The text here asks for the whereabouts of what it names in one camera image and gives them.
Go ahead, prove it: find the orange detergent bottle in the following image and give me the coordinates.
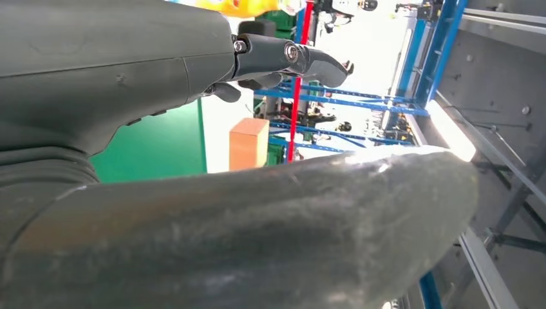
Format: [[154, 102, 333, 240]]
[[194, 0, 283, 19]]

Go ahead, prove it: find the green table mat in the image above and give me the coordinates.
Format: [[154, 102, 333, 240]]
[[89, 98, 209, 185]]

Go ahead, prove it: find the cardboard box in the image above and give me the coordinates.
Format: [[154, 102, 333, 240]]
[[229, 117, 270, 173]]

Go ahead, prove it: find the green plastic crate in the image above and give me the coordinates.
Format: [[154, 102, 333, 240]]
[[265, 142, 287, 167], [256, 10, 299, 41]]

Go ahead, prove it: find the red pole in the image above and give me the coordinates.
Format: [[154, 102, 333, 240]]
[[287, 0, 315, 163]]

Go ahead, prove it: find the blue shelving rack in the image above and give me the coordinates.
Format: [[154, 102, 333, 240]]
[[254, 0, 470, 155]]

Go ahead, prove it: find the ceiling light panel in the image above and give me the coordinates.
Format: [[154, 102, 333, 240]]
[[424, 100, 477, 163]]

